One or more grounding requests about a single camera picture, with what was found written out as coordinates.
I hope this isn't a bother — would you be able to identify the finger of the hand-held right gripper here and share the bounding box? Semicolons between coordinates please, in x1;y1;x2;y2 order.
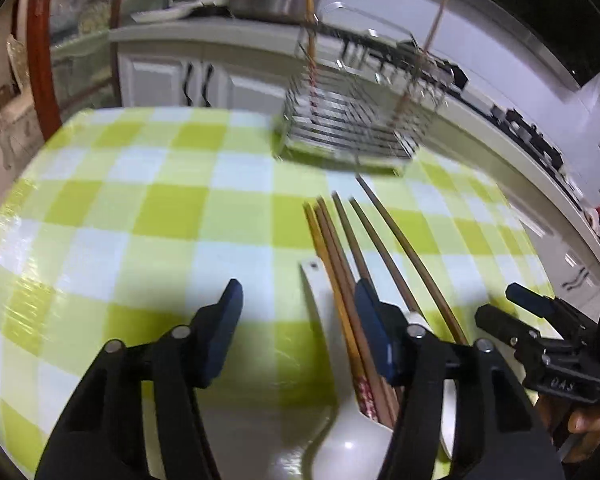
505;282;600;342
474;305;548;363

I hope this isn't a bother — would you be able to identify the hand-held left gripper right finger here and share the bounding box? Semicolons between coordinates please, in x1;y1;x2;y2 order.
354;279;566;480

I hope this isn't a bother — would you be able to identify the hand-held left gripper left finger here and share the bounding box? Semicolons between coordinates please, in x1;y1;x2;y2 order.
34;278;244;480

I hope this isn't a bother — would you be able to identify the yellow chopstick with red print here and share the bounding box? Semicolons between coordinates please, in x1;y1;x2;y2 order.
303;202;381;423

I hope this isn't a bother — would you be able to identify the white ceramic spoon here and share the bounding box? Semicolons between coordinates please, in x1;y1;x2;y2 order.
298;259;398;480

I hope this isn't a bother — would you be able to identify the metal wire utensil rack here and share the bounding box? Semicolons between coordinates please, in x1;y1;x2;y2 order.
272;2;453;176

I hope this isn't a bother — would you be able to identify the reddish brown wooden chopstick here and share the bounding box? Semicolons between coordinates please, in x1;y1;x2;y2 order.
390;0;451;131

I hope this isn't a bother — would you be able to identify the person's right hand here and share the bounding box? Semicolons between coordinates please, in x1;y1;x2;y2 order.
540;395;600;466

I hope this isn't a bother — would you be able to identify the green checked tablecloth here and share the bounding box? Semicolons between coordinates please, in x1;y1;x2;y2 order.
0;105;563;480

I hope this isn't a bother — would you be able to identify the black glass gas stove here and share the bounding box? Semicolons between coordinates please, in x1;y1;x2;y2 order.
325;27;586;201

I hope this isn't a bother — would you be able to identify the black burner grate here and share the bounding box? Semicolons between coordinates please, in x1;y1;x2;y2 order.
400;40;470;92
489;104;566;171

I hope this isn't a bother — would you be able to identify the white kitchen cabinet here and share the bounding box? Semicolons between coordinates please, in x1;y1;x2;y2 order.
117;52;291;111

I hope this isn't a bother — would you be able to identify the black range hood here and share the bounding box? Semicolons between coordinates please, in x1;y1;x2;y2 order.
395;0;600;93

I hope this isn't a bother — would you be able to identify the light wooden chopstick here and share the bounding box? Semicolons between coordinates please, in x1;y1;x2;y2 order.
302;0;321;116

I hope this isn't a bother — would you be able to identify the white plate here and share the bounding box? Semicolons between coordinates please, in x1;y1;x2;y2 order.
130;2;231;23

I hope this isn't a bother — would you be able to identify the red wooden glass door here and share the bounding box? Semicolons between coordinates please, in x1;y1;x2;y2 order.
10;0;181;141

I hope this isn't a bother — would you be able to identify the black cabinet handle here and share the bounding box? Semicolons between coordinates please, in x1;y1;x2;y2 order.
201;64;216;108
181;62;196;107

